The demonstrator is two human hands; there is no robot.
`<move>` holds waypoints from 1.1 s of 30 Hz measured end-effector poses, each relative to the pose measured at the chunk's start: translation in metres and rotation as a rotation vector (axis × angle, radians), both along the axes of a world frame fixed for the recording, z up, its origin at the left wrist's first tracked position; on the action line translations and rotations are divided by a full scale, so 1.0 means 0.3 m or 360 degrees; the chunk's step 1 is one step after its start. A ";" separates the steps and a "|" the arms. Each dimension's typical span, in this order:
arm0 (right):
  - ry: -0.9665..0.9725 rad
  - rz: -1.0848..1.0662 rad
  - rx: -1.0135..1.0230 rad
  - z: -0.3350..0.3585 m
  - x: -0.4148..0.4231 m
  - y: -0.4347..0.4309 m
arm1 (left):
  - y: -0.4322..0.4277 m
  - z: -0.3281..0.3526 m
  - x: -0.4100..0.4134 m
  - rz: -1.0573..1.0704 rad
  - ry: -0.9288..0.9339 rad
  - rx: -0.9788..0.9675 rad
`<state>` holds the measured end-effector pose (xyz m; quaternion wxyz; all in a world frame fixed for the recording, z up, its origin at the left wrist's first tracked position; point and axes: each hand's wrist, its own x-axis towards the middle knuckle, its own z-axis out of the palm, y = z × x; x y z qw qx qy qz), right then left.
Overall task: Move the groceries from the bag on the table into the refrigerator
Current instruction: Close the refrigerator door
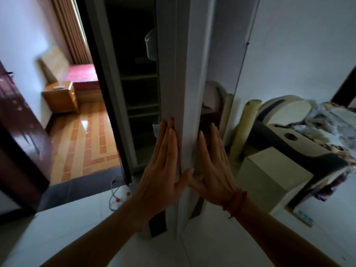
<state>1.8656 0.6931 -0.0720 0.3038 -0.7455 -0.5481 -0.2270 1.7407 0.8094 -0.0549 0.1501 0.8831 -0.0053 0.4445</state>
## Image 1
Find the person's right hand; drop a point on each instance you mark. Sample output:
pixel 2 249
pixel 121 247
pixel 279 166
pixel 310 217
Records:
pixel 217 177

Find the person's left hand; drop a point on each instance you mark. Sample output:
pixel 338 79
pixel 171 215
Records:
pixel 161 177

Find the white refrigerator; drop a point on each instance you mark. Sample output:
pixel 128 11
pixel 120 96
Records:
pixel 189 66

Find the person's left forearm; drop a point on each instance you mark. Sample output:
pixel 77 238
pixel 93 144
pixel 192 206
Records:
pixel 97 241

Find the person's right forearm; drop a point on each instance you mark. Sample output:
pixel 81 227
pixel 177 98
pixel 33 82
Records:
pixel 283 241

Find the cream cabinet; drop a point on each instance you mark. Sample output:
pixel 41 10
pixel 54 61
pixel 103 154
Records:
pixel 272 177

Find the pale yellow cushion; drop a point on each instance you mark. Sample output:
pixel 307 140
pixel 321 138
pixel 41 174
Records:
pixel 246 127

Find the black and white armchair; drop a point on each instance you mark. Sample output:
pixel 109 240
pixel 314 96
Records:
pixel 286 113

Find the white power strip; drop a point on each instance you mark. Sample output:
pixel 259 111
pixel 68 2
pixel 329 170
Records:
pixel 304 218

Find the plaid fabric bundle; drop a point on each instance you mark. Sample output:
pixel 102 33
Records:
pixel 331 189

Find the grey crumpled blanket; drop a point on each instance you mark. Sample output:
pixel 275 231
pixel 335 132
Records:
pixel 328 127

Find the wooden nightstand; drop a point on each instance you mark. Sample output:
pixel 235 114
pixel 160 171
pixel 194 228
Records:
pixel 61 100

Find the bed with red cover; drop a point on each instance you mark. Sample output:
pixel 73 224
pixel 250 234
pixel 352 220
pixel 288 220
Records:
pixel 80 75

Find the white remote control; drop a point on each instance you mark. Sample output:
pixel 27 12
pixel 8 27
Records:
pixel 59 87

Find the dark red wooden door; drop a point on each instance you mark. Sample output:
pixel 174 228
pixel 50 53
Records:
pixel 19 136

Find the dark doorway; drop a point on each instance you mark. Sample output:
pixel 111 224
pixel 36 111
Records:
pixel 346 88

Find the tan curtain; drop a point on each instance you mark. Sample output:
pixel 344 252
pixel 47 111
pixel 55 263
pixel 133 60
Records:
pixel 72 30

